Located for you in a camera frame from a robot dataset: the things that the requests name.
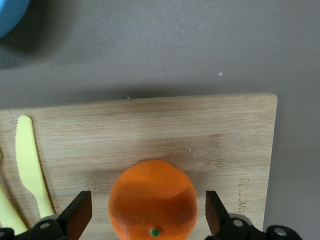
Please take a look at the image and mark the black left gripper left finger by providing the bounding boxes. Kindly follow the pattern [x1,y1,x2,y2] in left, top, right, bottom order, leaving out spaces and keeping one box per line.
[29,191,93,240]

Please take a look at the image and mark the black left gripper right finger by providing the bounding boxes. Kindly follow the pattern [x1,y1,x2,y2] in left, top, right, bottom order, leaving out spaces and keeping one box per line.
[205,190,255,240]

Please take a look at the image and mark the yellow plastic knife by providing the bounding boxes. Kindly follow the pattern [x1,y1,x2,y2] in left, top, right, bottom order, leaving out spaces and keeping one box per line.
[15,114,55,218]

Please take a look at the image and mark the orange fruit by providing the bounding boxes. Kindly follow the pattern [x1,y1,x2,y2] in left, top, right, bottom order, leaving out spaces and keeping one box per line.
[108,159,199,240]

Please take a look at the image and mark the yellow plastic fork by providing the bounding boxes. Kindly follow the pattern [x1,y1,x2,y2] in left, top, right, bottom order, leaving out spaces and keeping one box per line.
[0,147,28,233]

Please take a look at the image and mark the wooden cutting board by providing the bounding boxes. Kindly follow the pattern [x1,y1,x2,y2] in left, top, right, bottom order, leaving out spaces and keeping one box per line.
[0,92,278,240]

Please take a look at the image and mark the blue bowl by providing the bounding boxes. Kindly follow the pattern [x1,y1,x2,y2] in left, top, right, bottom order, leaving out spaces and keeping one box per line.
[0,0,31,40]

